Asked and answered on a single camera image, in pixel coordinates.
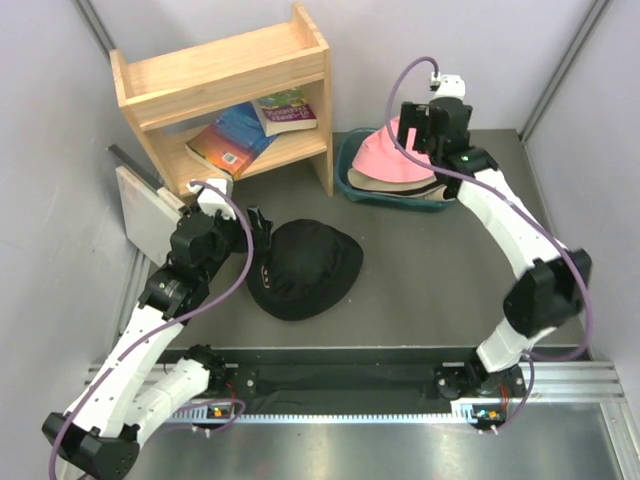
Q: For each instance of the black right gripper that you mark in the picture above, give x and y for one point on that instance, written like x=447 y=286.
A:
x=413 y=117

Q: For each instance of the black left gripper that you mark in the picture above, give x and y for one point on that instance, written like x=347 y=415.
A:
x=261 y=227

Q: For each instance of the black bucket hat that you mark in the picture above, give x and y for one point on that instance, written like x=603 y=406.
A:
x=308 y=268

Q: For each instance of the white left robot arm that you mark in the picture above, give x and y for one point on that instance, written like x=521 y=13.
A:
x=102 y=432

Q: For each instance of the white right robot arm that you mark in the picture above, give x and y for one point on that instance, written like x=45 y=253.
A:
x=550 y=280

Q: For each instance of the beige bucket hat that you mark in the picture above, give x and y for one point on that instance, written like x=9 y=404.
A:
x=428 y=189

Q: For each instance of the teal plastic basin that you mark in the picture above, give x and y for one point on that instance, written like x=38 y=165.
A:
x=346 y=145

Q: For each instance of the blue orange paperback book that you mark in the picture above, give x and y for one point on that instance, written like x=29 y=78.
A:
x=232 y=142

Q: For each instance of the grey flat board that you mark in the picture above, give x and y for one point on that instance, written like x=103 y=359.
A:
x=151 y=211

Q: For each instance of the green purple paperback book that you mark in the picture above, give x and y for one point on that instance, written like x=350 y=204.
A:
x=284 y=111

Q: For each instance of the wooden bookshelf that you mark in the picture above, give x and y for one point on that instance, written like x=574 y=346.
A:
x=167 y=89

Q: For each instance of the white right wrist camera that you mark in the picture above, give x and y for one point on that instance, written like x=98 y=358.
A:
x=447 y=85

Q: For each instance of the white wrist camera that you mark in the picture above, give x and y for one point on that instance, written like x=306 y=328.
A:
x=447 y=85
x=212 y=197

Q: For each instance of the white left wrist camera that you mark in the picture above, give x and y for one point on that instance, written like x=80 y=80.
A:
x=212 y=197

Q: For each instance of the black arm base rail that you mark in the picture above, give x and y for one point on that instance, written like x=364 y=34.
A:
x=358 y=380

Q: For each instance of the grey slotted cable duct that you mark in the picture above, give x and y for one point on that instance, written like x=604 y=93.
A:
x=460 y=413

